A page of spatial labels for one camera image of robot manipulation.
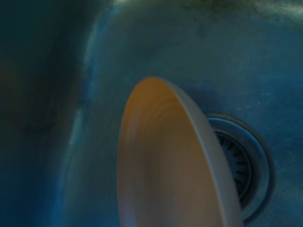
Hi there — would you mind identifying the orange plastic plate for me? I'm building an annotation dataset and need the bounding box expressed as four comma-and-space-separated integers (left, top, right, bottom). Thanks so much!
116, 76, 245, 227

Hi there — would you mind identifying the stainless steel double sink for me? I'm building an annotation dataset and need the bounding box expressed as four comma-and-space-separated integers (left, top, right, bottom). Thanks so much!
0, 0, 303, 227

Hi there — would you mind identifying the metal sink drain strainer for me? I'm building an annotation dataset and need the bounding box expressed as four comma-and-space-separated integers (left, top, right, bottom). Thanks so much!
204, 113, 277, 226

